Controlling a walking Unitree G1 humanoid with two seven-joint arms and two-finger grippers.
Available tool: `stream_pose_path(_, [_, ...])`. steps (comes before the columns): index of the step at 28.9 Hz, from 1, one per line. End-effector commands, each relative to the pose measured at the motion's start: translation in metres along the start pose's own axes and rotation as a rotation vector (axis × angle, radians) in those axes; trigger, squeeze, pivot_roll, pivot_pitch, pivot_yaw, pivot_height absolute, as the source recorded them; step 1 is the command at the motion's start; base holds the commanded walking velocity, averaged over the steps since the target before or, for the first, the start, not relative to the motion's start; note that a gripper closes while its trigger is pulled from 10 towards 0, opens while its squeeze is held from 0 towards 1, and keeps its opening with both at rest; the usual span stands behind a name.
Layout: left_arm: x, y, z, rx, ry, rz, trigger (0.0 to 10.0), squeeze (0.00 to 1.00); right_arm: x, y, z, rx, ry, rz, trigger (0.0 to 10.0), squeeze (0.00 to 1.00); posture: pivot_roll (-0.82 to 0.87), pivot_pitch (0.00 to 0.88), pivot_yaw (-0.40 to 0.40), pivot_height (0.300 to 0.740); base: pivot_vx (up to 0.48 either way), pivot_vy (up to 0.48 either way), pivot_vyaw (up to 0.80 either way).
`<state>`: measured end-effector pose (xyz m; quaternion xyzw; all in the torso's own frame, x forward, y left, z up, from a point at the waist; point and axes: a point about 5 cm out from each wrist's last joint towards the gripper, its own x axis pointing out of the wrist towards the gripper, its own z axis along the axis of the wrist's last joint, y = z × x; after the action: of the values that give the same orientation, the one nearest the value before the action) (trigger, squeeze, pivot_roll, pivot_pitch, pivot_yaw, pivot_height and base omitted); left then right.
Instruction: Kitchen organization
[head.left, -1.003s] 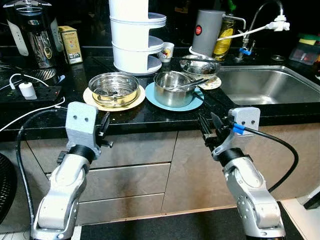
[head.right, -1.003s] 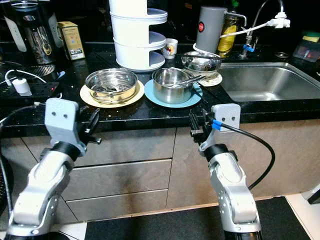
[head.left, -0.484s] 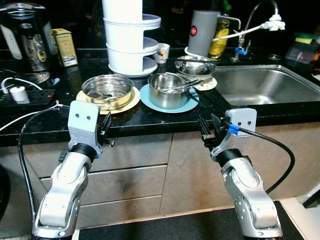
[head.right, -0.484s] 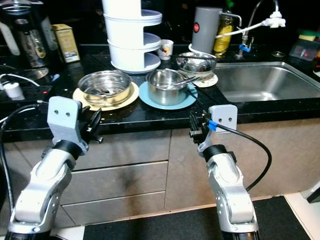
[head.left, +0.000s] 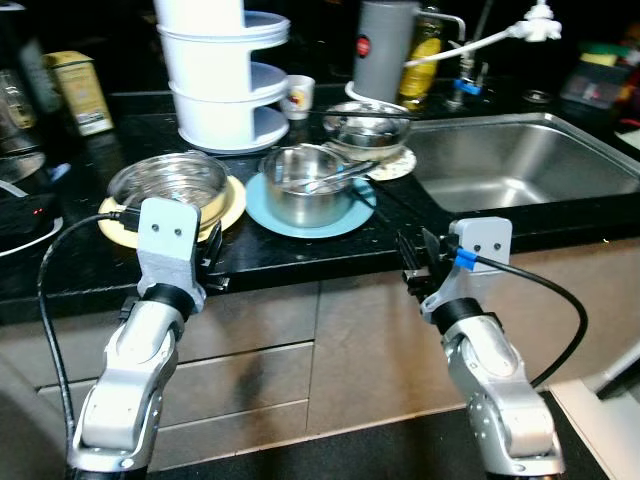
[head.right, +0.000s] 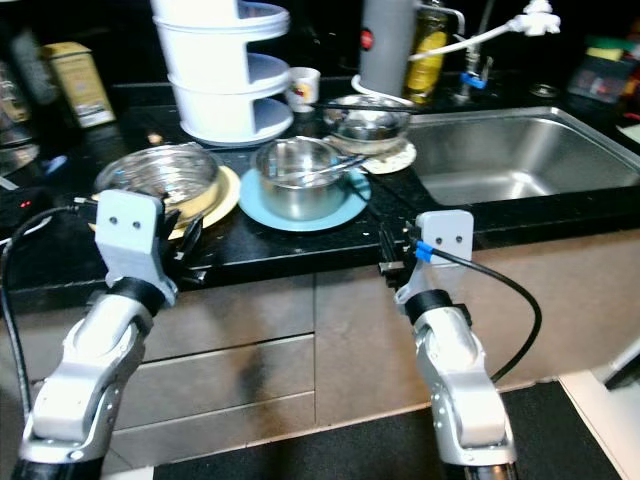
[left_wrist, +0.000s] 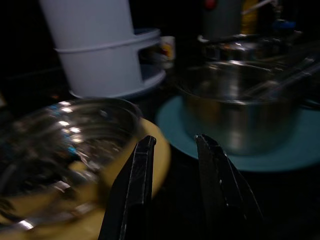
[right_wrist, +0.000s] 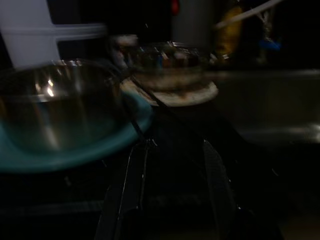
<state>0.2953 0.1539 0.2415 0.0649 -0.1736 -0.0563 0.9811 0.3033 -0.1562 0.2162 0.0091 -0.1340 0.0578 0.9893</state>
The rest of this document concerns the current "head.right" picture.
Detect steel strainer basin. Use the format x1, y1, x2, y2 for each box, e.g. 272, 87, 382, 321
94, 142, 222, 225

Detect blue plate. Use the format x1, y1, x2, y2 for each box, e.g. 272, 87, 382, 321
239, 163, 372, 234

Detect yellow plate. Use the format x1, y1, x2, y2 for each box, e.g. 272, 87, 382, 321
87, 164, 242, 242

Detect floral plate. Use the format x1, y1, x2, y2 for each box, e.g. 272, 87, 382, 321
345, 134, 418, 176

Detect steel tongs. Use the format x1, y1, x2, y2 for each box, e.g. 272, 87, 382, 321
285, 152, 373, 190

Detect grey cabinet door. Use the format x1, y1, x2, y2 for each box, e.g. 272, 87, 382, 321
310, 232, 640, 426

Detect steel pot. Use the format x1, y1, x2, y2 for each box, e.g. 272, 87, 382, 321
254, 135, 352, 222

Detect steel bowl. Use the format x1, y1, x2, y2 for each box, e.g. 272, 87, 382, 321
321, 93, 414, 157

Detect black chopstick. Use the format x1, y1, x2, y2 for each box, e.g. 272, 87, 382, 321
304, 97, 423, 114

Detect steel sink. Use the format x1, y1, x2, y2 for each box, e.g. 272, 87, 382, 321
404, 105, 640, 209

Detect white tiered storage rack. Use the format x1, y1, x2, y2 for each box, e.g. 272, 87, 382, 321
149, 0, 292, 149

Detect black power strip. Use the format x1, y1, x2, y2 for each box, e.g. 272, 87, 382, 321
0, 183, 53, 219

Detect small printed paper cup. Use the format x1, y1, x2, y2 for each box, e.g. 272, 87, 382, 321
285, 66, 322, 114

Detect yellow oil bottle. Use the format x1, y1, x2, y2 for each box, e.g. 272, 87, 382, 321
410, 0, 453, 94

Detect grey cylinder water filter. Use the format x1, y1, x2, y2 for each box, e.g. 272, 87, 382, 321
357, 0, 423, 98

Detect yellow tea tin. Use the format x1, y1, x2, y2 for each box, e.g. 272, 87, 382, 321
42, 41, 117, 130

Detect glass jar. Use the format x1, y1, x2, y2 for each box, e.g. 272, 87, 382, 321
0, 60, 51, 151

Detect clear plastic container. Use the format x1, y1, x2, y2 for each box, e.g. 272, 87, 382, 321
564, 37, 640, 103

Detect white faucet diverter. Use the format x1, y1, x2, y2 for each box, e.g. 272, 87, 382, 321
508, 0, 562, 38

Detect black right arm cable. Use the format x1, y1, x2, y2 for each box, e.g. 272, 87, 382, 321
422, 243, 544, 384

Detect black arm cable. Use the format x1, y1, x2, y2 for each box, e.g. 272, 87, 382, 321
422, 243, 544, 384
0, 198, 101, 401

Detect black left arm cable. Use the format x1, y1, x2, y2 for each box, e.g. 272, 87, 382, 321
0, 198, 101, 401

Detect white filter hose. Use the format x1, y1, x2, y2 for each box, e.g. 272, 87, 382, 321
350, 22, 516, 107

